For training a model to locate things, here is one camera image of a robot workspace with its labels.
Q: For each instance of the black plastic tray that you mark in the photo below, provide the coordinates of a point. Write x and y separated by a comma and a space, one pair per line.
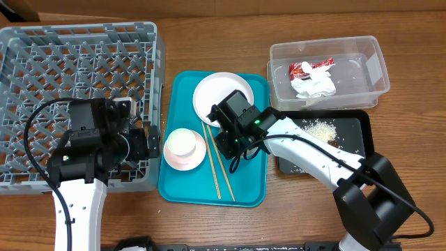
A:
354, 133

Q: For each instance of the white napkin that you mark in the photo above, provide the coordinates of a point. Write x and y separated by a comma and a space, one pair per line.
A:
318, 85

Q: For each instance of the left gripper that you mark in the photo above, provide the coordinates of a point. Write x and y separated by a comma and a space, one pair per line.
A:
140, 150

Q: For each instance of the pink bowl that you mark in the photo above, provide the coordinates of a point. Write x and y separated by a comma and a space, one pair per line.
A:
188, 162

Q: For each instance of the clear plastic bin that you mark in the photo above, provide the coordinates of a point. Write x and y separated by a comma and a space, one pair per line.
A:
359, 73

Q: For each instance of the brown food scrap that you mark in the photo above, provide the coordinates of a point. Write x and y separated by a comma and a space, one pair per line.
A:
333, 143

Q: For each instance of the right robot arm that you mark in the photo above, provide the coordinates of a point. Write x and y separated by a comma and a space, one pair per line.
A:
371, 198

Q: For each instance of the large white plate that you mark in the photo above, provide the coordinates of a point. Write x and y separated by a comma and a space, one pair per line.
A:
212, 89

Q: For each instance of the red snack wrapper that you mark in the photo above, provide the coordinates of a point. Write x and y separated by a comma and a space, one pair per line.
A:
304, 70

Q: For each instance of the white cup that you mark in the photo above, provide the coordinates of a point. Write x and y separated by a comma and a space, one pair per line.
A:
181, 142

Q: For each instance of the teal plastic tray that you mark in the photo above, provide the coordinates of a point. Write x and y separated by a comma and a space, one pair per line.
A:
197, 185

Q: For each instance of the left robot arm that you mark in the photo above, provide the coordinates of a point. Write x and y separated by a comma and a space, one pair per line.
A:
101, 137

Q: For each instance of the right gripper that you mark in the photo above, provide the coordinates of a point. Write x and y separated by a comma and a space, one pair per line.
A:
214, 113

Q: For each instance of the white rice pile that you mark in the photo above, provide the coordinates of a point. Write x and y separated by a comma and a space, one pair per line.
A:
322, 130

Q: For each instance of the grey dishwasher rack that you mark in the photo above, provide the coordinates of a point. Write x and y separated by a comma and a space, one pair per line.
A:
43, 66

